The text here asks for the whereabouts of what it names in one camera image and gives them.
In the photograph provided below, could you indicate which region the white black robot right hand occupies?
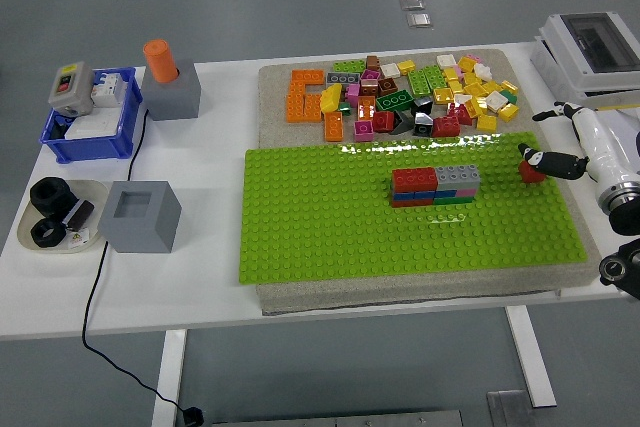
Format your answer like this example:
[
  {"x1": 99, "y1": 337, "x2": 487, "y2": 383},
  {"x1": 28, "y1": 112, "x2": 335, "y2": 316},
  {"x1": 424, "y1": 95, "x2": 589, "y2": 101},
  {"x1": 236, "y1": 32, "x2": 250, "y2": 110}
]
[{"x1": 517, "y1": 101, "x2": 634, "y2": 191}]

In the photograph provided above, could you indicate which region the small red toy brick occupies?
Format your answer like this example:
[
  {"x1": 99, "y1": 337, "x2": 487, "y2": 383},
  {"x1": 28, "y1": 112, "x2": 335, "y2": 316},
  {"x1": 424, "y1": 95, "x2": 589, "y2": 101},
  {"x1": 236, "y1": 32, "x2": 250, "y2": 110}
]
[{"x1": 518, "y1": 158, "x2": 547, "y2": 186}]

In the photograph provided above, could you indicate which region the large red toy brick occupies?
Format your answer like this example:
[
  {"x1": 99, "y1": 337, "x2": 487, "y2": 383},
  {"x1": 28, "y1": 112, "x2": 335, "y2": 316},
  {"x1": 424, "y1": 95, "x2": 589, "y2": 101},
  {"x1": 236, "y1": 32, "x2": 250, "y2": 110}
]
[{"x1": 431, "y1": 116, "x2": 462, "y2": 139}]

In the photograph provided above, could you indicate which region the wide red toy brick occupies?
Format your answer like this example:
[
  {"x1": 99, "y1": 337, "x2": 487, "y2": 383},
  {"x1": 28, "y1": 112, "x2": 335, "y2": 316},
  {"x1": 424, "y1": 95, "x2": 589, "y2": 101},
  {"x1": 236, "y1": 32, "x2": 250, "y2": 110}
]
[{"x1": 390, "y1": 167, "x2": 439, "y2": 195}]

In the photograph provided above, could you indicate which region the long blue toy brick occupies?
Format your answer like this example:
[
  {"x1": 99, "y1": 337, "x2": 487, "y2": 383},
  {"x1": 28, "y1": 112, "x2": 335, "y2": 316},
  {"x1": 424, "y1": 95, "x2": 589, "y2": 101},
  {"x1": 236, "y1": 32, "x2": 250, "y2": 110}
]
[{"x1": 391, "y1": 190, "x2": 437, "y2": 203}]

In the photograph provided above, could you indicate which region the yellow sloped toy brick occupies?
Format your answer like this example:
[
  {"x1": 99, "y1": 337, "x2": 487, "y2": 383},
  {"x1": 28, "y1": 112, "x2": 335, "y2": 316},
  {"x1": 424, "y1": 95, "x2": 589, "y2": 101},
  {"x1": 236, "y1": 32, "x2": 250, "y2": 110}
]
[{"x1": 319, "y1": 83, "x2": 345, "y2": 114}]

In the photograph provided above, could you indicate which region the green studded baseplate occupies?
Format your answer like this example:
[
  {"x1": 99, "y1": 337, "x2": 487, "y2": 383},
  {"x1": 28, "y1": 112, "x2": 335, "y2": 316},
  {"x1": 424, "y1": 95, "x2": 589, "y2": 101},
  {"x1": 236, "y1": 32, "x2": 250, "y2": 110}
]
[{"x1": 238, "y1": 131, "x2": 589, "y2": 288}]

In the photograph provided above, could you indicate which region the long orange toy brick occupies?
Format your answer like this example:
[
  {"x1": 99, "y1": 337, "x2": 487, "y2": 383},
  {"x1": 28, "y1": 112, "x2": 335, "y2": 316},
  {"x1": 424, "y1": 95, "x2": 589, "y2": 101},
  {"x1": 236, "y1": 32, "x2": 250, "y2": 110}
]
[
  {"x1": 285, "y1": 82, "x2": 307, "y2": 124},
  {"x1": 291, "y1": 69, "x2": 326, "y2": 87}
]

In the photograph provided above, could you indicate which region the white table leg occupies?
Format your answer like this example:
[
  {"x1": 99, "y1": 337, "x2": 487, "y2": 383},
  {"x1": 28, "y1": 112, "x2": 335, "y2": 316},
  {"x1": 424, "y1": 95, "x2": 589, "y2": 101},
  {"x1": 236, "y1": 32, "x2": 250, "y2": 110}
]
[
  {"x1": 503, "y1": 305, "x2": 558, "y2": 409},
  {"x1": 150, "y1": 329, "x2": 189, "y2": 427}
]

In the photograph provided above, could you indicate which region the square metal floor plate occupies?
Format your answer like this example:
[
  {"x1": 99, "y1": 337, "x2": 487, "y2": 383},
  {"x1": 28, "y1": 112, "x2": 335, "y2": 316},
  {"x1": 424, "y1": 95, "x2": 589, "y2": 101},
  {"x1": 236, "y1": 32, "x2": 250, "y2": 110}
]
[{"x1": 486, "y1": 389, "x2": 534, "y2": 427}]

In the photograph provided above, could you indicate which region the long metal floor strip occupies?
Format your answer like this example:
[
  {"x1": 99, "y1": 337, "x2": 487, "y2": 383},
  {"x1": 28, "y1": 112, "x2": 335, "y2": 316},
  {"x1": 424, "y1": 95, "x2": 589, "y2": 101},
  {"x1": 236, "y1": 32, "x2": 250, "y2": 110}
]
[{"x1": 209, "y1": 409, "x2": 464, "y2": 427}]

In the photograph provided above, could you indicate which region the grey block round hole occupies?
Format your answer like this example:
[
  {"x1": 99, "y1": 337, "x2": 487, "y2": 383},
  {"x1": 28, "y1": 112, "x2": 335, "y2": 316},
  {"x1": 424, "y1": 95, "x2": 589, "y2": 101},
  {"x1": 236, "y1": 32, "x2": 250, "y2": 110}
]
[{"x1": 140, "y1": 59, "x2": 203, "y2": 122}]

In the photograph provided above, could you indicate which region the orange cylinder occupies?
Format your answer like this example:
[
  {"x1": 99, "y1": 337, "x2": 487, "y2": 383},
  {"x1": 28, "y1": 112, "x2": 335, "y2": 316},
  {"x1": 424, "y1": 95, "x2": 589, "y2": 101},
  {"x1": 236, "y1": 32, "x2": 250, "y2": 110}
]
[{"x1": 142, "y1": 38, "x2": 179, "y2": 85}]

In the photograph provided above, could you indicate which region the grey block square hole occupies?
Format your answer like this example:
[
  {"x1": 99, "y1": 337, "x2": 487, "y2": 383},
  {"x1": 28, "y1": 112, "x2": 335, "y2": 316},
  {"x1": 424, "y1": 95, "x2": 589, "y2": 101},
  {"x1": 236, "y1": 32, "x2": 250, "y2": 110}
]
[{"x1": 96, "y1": 180, "x2": 183, "y2": 255}]

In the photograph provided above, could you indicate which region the black plug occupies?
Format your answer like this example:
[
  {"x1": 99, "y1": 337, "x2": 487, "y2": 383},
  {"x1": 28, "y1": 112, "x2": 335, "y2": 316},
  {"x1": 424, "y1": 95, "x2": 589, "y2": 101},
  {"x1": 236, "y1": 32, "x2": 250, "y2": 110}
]
[{"x1": 179, "y1": 403, "x2": 206, "y2": 426}]

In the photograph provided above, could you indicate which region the white circuit breaker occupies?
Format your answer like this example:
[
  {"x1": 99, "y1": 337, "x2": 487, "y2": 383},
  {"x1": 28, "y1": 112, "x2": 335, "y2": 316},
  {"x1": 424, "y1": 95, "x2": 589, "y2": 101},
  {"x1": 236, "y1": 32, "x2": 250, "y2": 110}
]
[{"x1": 89, "y1": 71, "x2": 127, "y2": 110}]

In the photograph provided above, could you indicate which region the beige tray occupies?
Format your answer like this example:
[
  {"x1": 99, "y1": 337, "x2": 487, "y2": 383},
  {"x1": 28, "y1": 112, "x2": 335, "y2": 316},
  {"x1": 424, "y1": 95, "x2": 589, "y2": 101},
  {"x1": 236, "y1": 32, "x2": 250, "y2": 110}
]
[{"x1": 16, "y1": 178, "x2": 111, "y2": 255}]

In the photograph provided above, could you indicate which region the blue plastic bin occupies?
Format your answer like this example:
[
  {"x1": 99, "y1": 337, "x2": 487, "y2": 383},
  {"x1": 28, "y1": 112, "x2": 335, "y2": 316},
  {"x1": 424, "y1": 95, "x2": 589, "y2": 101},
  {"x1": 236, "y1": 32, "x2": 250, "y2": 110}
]
[{"x1": 39, "y1": 66, "x2": 144, "y2": 165}]

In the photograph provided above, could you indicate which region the dark brown roller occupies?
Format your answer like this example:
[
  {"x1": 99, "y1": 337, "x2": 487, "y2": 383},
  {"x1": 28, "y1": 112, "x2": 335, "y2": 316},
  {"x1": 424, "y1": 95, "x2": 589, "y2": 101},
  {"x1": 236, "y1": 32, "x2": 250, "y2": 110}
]
[{"x1": 61, "y1": 198, "x2": 97, "y2": 231}]

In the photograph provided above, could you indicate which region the white warning label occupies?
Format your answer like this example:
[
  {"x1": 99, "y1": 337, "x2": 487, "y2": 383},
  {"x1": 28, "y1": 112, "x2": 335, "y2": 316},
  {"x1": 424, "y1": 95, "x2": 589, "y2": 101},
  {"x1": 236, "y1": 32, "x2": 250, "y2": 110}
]
[{"x1": 64, "y1": 229, "x2": 94, "y2": 250}]

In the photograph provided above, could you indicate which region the large black nut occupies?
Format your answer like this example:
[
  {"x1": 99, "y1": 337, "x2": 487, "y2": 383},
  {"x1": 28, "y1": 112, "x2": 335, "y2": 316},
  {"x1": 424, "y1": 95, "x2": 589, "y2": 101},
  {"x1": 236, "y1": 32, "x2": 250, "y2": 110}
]
[{"x1": 29, "y1": 176, "x2": 77, "y2": 221}]

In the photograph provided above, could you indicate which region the small black nut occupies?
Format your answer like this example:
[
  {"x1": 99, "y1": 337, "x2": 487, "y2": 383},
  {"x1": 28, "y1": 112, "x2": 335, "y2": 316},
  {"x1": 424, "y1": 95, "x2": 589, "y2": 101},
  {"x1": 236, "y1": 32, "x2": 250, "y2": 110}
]
[{"x1": 29, "y1": 218, "x2": 68, "y2": 250}]

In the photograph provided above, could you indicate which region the white electrical enclosure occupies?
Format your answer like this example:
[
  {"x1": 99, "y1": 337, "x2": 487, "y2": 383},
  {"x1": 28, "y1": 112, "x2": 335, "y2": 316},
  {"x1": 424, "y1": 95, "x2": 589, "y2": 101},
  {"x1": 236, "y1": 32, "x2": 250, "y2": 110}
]
[{"x1": 529, "y1": 11, "x2": 640, "y2": 111}]

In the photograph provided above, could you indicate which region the dark green three-ring brick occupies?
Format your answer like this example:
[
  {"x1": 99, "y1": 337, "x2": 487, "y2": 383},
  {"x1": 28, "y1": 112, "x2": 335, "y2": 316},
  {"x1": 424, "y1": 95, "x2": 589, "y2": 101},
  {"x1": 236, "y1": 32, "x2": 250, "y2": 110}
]
[{"x1": 375, "y1": 90, "x2": 416, "y2": 113}]

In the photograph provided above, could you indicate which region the grey three-ring toy brick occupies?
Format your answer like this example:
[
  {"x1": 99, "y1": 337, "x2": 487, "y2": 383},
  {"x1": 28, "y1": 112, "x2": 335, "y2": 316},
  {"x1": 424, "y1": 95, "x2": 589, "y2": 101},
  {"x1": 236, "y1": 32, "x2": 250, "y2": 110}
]
[{"x1": 325, "y1": 71, "x2": 362, "y2": 89}]

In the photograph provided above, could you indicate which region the white wall switch panel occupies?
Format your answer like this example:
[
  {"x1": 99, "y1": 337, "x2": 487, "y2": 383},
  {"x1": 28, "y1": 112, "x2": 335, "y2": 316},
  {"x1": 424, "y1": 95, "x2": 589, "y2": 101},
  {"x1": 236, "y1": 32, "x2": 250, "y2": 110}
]
[{"x1": 64, "y1": 113, "x2": 119, "y2": 141}]

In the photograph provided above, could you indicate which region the black power cable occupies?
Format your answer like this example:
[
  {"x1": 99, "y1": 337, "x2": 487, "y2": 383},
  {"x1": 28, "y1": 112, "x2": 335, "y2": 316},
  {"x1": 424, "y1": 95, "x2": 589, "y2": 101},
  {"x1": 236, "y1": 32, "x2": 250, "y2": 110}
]
[{"x1": 81, "y1": 106, "x2": 184, "y2": 411}]

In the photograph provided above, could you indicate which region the grey push-button switch box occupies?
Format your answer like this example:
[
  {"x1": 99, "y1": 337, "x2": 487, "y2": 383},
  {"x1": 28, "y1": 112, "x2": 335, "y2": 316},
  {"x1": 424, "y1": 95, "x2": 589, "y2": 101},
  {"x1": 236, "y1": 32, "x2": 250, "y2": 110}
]
[{"x1": 47, "y1": 61, "x2": 97, "y2": 117}]

